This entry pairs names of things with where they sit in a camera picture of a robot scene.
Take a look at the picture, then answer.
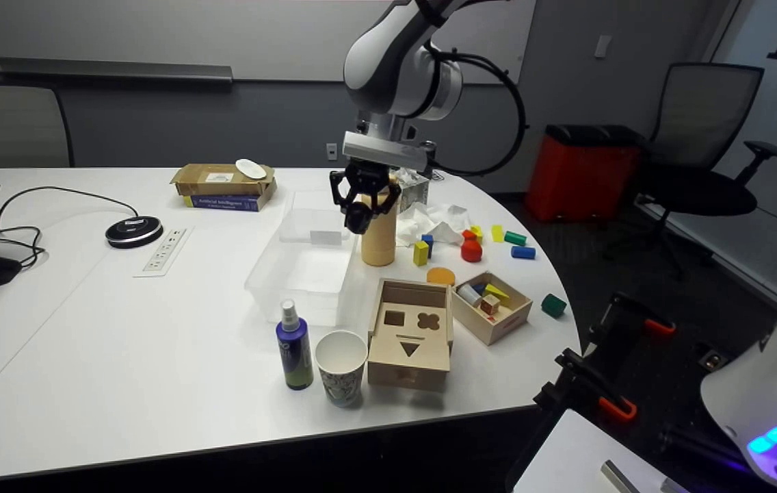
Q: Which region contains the clear plastic tray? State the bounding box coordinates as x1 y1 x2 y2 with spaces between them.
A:
240 206 366 322

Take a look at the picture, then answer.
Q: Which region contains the small grey bar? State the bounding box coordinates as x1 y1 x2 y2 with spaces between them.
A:
597 456 640 493

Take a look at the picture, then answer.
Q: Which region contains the small blue spray bottle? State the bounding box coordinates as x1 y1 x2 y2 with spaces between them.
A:
274 299 318 395

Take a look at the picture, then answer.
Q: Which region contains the light grey conference chair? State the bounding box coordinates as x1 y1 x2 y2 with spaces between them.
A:
0 82 76 170

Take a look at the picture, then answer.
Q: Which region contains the white flat strip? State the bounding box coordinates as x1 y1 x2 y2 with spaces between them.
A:
133 225 191 281

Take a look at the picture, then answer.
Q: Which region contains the orange wooden disc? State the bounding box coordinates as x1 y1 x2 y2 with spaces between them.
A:
423 262 460 286

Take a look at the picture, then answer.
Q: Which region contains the tan wooden bottle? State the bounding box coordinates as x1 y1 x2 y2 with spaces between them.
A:
356 185 399 271

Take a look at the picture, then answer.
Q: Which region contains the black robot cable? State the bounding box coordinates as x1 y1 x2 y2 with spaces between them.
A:
423 44 532 181

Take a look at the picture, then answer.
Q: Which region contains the white wall whiteboard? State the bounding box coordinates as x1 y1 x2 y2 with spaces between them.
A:
0 0 540 85

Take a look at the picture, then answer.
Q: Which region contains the small open wooden tray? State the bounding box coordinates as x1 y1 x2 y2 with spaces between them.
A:
449 269 536 348

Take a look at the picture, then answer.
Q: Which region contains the green rounded block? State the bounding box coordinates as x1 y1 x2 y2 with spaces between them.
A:
540 290 568 319

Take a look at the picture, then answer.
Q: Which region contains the black clamp orange handle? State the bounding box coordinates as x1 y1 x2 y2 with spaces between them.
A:
532 345 644 426
585 286 682 341

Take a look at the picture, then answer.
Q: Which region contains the black mesh office chair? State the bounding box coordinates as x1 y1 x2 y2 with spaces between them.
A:
634 60 777 280

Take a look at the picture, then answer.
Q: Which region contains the yellow block in tray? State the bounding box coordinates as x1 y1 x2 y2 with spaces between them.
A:
481 280 518 310

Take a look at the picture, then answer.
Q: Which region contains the black round puck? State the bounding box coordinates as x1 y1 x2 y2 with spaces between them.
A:
102 210 168 249

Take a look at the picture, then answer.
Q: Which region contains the white cylinder block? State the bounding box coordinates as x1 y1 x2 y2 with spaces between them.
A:
454 280 485 307

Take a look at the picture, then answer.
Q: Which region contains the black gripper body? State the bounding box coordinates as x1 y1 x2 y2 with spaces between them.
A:
341 155 397 192

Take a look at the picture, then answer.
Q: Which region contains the white printed paper cup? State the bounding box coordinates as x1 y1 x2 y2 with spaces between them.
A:
311 327 369 410

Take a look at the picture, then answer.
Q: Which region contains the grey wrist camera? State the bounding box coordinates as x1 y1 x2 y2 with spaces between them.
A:
339 128 439 174

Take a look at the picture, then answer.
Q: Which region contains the white crumpled tissue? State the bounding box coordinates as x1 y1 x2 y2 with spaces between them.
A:
397 199 464 251

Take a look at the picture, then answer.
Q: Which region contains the wooden shape sorter box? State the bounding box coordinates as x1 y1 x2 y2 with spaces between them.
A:
363 275 456 395

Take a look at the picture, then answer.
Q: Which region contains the open cardboard box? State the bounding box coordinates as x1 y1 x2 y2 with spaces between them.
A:
168 155 280 212

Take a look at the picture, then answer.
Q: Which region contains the white paper sheet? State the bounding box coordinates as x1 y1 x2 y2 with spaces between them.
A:
508 406 687 493

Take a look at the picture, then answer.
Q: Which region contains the red bin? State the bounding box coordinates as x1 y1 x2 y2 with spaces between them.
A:
523 122 645 227

